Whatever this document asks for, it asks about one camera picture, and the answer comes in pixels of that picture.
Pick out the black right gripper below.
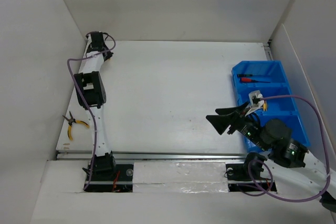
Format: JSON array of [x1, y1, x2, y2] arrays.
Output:
[[205, 100, 269, 151]]

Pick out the red handled screwdriver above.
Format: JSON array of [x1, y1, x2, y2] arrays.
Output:
[[240, 77, 269, 83]]

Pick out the green black precision screwdriver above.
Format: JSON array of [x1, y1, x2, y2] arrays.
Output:
[[237, 74, 253, 78]]

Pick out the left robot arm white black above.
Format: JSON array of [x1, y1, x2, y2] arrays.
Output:
[[74, 31, 117, 181]]

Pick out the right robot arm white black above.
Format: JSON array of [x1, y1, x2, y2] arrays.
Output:
[[206, 103, 335, 212]]

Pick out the blue plastic compartment bin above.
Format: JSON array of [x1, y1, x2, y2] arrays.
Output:
[[230, 60, 311, 154]]

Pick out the yellow pliers near left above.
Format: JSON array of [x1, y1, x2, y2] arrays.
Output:
[[62, 111, 90, 141]]

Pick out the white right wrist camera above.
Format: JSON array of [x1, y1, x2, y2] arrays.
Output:
[[248, 90, 265, 112]]

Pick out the metal mounting rail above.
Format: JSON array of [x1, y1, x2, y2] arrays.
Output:
[[56, 152, 305, 183]]

